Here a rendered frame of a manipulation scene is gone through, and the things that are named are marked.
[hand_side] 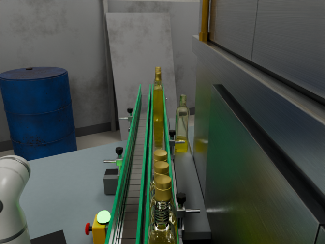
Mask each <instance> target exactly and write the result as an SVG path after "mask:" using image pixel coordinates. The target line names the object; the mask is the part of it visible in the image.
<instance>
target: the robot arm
mask: <svg viewBox="0 0 325 244"><path fill-rule="evenodd" d="M30 174H31V168H30V165H29V163H28V161H27V160H26V159H24V158H22V157H20V156H17V155H8V156H4V157H1V158H0V244H31V242H30V235H29V230H28V225H27V220H26V216H25V213H24V211H23V209H22V208H21V206H20V203H19V200H20V196H21V194H22V192H23V190H24V188H25V186H26V184H27V182H28V180H29V178H30Z"/></svg>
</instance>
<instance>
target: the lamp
mask: <svg viewBox="0 0 325 244"><path fill-rule="evenodd" d="M109 221H110V213H109V212H108V211H101V212H99V213H98V215H97V222H98V224H100V225H106V224H108V223H109Z"/></svg>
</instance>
